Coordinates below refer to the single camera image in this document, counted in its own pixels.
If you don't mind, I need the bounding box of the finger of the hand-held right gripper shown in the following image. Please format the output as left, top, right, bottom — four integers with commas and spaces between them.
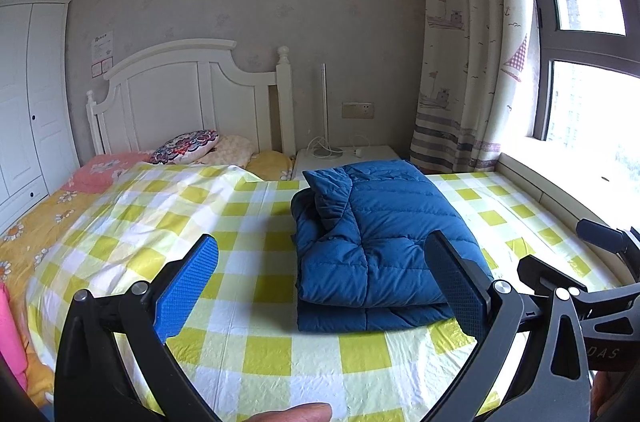
576, 218, 640, 275
517, 255, 590, 303

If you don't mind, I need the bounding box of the yellow floral bed sheet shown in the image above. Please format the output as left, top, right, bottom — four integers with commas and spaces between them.
0, 187, 96, 408

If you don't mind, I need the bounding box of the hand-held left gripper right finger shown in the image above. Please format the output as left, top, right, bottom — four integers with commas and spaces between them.
424, 229, 592, 422

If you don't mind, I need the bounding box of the white wardrobe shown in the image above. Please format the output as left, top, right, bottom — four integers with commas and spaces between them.
0, 0, 81, 235

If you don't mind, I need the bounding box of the window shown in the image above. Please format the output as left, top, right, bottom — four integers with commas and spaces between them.
522, 0, 640, 175

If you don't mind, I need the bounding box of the person's left hand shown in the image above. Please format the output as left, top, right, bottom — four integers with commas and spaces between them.
235, 403, 333, 422

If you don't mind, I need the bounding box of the beige window sill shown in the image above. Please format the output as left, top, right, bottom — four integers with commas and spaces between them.
495, 149, 640, 283

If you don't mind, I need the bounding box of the wall socket panel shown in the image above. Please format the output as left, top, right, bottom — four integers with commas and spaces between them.
341, 102, 374, 119

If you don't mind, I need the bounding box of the white nightstand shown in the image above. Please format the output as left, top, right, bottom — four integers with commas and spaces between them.
291, 145, 403, 180

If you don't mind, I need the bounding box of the pink floral quilt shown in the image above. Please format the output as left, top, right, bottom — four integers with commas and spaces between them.
60, 152, 156, 193

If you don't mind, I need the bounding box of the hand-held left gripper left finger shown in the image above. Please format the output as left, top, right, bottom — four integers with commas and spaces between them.
52, 233, 221, 422

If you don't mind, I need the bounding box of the printed curtain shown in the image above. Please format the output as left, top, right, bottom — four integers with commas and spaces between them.
410, 0, 543, 175

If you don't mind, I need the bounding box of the silver lamp stand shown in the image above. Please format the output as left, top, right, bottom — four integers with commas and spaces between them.
311, 63, 345, 156

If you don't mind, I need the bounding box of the blue puffer jacket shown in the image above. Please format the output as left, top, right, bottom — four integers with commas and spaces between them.
290, 159, 496, 334

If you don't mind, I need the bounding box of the pink cloth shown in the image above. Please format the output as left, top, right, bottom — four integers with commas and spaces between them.
0, 282, 28, 390

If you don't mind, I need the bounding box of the pale checked pillow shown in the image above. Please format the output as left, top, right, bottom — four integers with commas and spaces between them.
202, 135, 256, 168

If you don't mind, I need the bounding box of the paper wall notice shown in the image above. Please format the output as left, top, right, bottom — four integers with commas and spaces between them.
91, 31, 115, 76

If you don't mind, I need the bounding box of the person's right hand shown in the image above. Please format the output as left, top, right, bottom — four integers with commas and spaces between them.
590, 369, 640, 422

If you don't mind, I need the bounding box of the floral patterned pillow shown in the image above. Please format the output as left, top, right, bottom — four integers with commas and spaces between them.
150, 129, 221, 165

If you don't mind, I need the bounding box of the white bed headboard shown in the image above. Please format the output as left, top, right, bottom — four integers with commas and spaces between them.
86, 40, 293, 155

